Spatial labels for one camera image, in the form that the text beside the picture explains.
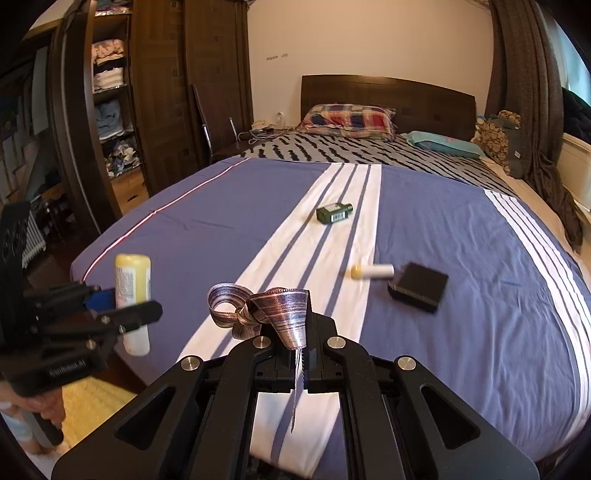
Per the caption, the left hand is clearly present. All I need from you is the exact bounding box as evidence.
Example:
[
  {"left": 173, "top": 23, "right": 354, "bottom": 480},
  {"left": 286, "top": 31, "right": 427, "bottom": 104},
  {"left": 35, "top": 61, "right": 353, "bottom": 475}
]
[{"left": 0, "top": 381, "right": 66, "bottom": 429}]

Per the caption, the teal pillow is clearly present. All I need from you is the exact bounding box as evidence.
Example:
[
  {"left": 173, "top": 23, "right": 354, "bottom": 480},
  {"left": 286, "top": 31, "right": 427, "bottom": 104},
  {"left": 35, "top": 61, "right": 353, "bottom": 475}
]
[{"left": 403, "top": 131, "right": 484, "bottom": 159}]

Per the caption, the blue white striped bedspread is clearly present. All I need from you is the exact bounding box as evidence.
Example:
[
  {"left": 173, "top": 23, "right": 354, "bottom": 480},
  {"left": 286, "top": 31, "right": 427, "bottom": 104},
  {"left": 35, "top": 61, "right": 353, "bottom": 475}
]
[{"left": 71, "top": 157, "right": 590, "bottom": 461}]

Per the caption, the plaid pillow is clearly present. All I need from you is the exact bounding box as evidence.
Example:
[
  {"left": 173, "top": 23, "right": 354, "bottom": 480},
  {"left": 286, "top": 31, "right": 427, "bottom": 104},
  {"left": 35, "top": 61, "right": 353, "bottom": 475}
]
[{"left": 297, "top": 103, "right": 396, "bottom": 141}]

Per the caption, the purple striped ribbon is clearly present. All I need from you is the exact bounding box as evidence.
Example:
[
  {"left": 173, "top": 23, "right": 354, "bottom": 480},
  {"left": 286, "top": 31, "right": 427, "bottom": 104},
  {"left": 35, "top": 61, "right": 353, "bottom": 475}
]
[{"left": 207, "top": 283, "right": 310, "bottom": 431}]

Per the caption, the black clothing pile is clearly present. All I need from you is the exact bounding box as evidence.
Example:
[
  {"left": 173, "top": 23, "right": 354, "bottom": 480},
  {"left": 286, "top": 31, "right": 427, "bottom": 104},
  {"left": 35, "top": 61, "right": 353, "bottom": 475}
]
[{"left": 562, "top": 88, "right": 591, "bottom": 144}]

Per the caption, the brown patterned cushion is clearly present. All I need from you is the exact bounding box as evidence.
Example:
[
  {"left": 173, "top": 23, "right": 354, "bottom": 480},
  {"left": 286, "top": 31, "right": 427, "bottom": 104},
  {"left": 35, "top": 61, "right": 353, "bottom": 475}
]
[{"left": 473, "top": 110, "right": 524, "bottom": 178}]

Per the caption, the dark green bottle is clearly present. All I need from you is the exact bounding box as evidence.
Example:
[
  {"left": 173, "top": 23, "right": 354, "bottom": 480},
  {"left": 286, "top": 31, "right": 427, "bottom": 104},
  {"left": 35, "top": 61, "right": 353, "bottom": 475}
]
[{"left": 315, "top": 202, "right": 353, "bottom": 225}]

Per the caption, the yellow fluffy rug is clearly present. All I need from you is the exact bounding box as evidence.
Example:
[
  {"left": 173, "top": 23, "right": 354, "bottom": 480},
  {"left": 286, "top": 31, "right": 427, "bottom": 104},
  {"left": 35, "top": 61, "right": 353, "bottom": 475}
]
[{"left": 62, "top": 377, "right": 135, "bottom": 447}]

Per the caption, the black white patterned sheet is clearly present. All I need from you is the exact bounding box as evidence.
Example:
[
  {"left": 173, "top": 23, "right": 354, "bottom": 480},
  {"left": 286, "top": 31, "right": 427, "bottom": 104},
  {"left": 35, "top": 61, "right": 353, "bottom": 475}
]
[{"left": 240, "top": 132, "right": 515, "bottom": 195}]

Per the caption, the dark wooden headboard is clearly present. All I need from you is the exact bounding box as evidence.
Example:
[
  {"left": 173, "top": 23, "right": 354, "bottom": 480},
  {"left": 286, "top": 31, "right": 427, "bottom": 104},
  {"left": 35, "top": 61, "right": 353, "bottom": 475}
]
[{"left": 301, "top": 74, "right": 477, "bottom": 141}]

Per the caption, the yellow white lotion bottle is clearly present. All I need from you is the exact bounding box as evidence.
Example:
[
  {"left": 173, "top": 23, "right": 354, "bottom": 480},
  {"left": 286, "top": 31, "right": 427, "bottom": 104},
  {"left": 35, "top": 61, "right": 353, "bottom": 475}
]
[{"left": 114, "top": 254, "right": 151, "bottom": 357}]

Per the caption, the black box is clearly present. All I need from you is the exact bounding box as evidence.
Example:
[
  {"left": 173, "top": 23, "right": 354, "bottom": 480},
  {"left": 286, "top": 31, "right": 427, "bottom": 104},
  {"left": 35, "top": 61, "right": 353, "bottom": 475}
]
[{"left": 388, "top": 262, "right": 449, "bottom": 314}]

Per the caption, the small yellow white tube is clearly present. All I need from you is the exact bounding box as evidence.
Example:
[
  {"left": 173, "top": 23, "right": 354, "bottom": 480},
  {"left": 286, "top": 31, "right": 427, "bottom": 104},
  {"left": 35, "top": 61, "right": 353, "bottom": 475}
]
[{"left": 351, "top": 264, "right": 394, "bottom": 280}]

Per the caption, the white storage box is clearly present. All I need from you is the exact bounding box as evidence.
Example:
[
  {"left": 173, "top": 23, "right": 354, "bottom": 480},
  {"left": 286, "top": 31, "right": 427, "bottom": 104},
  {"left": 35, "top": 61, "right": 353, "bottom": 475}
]
[{"left": 557, "top": 133, "right": 591, "bottom": 211}]

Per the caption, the brown curtain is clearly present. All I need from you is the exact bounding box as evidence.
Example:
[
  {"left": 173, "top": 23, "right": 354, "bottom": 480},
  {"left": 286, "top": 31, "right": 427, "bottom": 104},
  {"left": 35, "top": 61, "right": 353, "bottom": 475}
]
[{"left": 486, "top": 1, "right": 583, "bottom": 251}]

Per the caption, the dark wooden wardrobe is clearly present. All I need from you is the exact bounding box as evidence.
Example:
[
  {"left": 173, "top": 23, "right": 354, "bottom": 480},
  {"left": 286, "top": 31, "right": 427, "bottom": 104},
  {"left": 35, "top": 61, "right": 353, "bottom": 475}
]
[{"left": 49, "top": 1, "right": 253, "bottom": 239}]

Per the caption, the dark wooden chair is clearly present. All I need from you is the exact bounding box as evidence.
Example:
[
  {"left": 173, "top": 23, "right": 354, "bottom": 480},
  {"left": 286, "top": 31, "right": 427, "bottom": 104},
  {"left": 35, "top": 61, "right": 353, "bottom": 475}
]
[{"left": 190, "top": 83, "right": 254, "bottom": 164}]

